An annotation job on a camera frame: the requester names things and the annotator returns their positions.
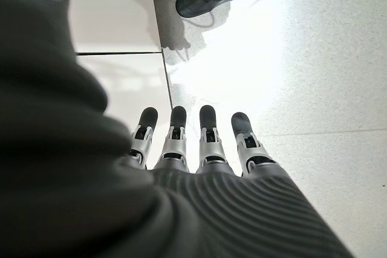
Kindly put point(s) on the white cabinet door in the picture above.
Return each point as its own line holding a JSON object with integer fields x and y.
{"x": 136, "y": 82}
{"x": 115, "y": 10}

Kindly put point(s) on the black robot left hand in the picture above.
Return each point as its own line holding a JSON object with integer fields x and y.
{"x": 90, "y": 194}

